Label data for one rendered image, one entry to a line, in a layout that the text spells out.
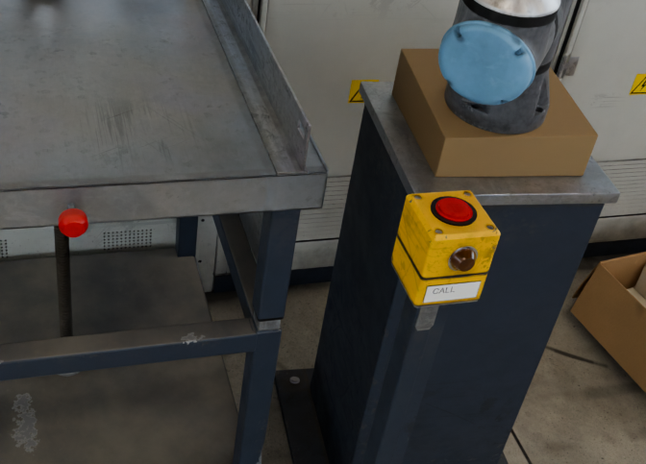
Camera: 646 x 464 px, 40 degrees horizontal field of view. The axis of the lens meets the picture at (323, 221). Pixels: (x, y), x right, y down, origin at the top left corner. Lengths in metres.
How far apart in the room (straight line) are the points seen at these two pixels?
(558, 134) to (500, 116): 0.10
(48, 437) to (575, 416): 1.12
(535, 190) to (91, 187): 0.62
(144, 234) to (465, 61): 1.07
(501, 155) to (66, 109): 0.60
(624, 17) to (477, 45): 1.05
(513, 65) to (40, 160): 0.56
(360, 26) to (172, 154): 0.78
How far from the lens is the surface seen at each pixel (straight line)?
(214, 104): 1.21
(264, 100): 1.23
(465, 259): 0.92
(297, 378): 1.93
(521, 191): 1.29
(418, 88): 1.34
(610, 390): 2.17
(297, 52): 1.78
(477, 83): 1.10
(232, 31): 1.41
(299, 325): 2.08
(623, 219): 2.48
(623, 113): 2.24
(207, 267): 2.08
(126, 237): 1.98
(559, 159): 1.34
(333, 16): 1.77
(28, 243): 1.97
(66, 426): 1.64
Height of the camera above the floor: 1.44
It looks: 37 degrees down
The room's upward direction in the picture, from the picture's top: 10 degrees clockwise
